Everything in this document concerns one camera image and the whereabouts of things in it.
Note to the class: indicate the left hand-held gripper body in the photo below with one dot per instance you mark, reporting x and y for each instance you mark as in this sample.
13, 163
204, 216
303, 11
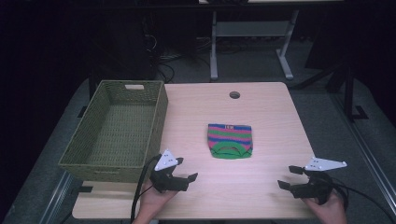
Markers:
165, 161

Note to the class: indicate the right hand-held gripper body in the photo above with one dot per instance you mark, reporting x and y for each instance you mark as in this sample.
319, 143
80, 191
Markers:
317, 188

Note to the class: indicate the striped cloth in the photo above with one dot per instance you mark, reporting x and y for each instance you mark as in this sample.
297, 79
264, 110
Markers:
229, 141

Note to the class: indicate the green woven basket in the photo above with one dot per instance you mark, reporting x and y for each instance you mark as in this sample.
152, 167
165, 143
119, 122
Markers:
121, 130

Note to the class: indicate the person's right hand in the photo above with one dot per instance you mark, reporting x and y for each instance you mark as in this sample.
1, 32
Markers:
330, 211

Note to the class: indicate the dark metal stand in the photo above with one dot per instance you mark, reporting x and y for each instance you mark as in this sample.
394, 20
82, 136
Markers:
349, 90

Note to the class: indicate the aluminium floor rail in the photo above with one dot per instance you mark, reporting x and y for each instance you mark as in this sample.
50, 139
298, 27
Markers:
362, 144
56, 199

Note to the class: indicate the white metal desk frame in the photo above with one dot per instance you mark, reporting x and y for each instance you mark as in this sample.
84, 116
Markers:
249, 29

